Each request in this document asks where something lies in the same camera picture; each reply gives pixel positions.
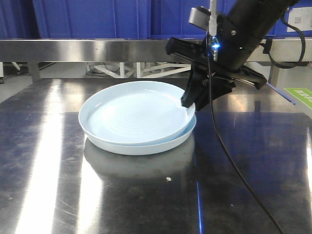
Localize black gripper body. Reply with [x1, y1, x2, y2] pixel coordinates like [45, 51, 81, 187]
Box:
[166, 37, 267, 104]

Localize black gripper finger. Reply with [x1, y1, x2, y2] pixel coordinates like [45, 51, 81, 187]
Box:
[181, 70, 207, 108]

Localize light blue plate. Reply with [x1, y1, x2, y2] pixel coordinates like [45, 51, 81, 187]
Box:
[84, 115, 197, 156]
[78, 80, 195, 146]

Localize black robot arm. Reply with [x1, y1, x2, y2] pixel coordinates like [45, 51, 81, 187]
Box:
[166, 0, 297, 111]

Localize black tape strip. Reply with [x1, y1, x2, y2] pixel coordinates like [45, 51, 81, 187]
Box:
[260, 39, 273, 55]

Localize blue plastic bin centre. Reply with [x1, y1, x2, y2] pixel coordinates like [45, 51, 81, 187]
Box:
[150, 0, 244, 41]

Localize white paper label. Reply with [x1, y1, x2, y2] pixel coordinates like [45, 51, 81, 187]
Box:
[288, 7, 312, 31]

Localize blue plastic bin left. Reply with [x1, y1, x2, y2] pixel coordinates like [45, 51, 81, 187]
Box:
[33, 0, 151, 39]

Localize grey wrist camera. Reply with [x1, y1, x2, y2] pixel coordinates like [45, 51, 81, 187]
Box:
[188, 6, 211, 31]

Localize white metal frame cart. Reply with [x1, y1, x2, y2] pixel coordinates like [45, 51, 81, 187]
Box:
[86, 62, 191, 78]

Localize black cable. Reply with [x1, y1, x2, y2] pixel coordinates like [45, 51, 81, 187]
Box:
[206, 7, 307, 234]

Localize stainless steel shelf rail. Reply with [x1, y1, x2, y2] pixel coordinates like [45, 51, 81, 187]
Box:
[0, 38, 301, 63]

